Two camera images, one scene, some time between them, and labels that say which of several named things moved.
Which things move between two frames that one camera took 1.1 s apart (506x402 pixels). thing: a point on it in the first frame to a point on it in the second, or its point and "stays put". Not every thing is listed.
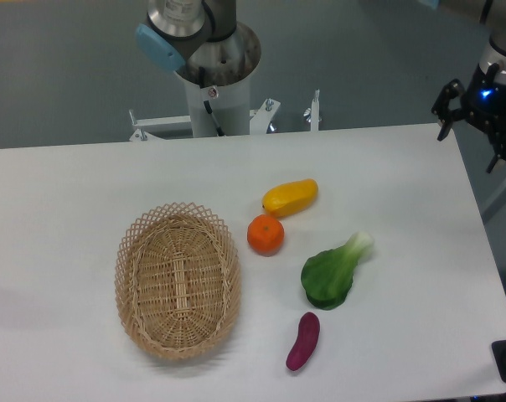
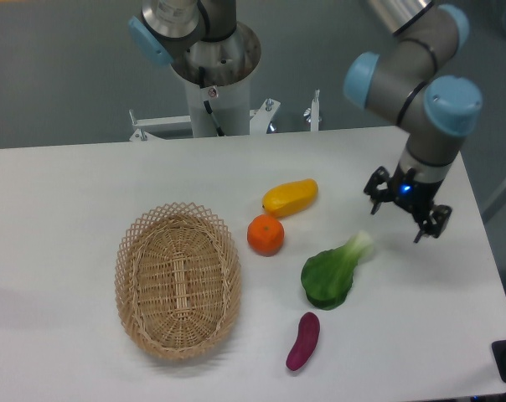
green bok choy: (327, 275) stays put
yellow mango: (290, 197) stays put
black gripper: (487, 102) to (415, 196)
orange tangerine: (265, 234) stays put
